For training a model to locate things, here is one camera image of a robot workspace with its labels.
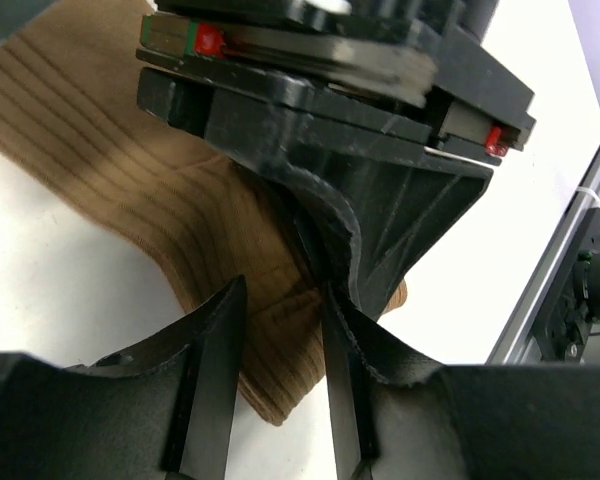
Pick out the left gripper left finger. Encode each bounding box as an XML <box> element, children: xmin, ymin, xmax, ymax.
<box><xmin>0</xmin><ymin>277</ymin><xmax>247</xmax><ymax>479</ymax></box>

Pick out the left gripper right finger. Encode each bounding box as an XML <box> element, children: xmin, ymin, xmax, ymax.
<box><xmin>322</xmin><ymin>287</ymin><xmax>600</xmax><ymax>479</ymax></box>

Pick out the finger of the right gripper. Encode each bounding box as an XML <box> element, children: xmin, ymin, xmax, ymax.
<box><xmin>137</xmin><ymin>68</ymin><xmax>365</xmax><ymax>306</ymax></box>
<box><xmin>299</xmin><ymin>119</ymin><xmax>493</xmax><ymax>319</ymax></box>

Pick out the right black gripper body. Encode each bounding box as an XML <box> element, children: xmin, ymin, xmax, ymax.
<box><xmin>139</xmin><ymin>1</ymin><xmax>535</xmax><ymax>158</ymax></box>

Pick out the tan brown sock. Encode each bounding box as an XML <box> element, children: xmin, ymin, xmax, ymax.
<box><xmin>0</xmin><ymin>0</ymin><xmax>409</xmax><ymax>427</ymax></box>

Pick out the aluminium front rail frame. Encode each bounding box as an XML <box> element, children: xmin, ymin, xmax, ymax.
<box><xmin>487</xmin><ymin>146</ymin><xmax>600</xmax><ymax>364</ymax></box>

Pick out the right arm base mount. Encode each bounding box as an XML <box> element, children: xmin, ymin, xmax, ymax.
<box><xmin>532</xmin><ymin>208</ymin><xmax>600</xmax><ymax>362</ymax></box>

